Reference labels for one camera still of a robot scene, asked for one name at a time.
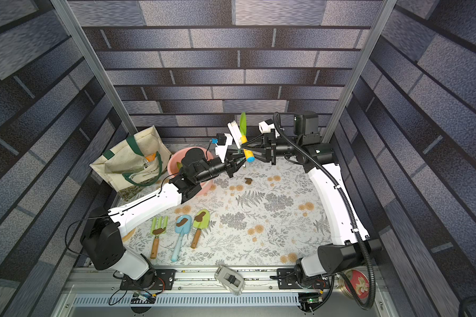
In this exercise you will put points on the green trowel yellow handle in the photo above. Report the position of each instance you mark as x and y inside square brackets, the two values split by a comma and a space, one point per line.
[243, 131]

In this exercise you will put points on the green trowel brown handle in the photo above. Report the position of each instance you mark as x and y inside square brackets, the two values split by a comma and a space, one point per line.
[201, 221]

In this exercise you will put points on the blue trowel with soil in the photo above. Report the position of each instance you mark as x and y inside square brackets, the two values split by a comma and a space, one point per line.
[182, 228]

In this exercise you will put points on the pink plastic bucket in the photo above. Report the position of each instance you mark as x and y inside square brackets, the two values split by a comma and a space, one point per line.
[174, 165]

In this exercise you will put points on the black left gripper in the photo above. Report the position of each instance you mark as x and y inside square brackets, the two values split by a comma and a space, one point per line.
[229, 164]

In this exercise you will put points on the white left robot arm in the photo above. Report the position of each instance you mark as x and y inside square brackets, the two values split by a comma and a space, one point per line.
[102, 236]

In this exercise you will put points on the cream canvas tote bag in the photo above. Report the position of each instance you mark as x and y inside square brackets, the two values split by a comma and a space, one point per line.
[134, 164]

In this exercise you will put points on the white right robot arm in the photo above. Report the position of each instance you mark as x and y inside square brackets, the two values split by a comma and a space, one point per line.
[349, 255]

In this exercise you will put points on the round red gold tin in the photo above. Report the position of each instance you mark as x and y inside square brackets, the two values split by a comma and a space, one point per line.
[359, 282]

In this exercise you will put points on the green hand rake wooden handle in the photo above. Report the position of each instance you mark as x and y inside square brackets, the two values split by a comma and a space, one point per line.
[159, 226]

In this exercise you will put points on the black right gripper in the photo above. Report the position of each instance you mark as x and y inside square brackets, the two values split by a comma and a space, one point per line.
[267, 148]

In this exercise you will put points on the orange tape roll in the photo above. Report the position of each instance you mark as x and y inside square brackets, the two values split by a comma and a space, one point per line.
[128, 236]

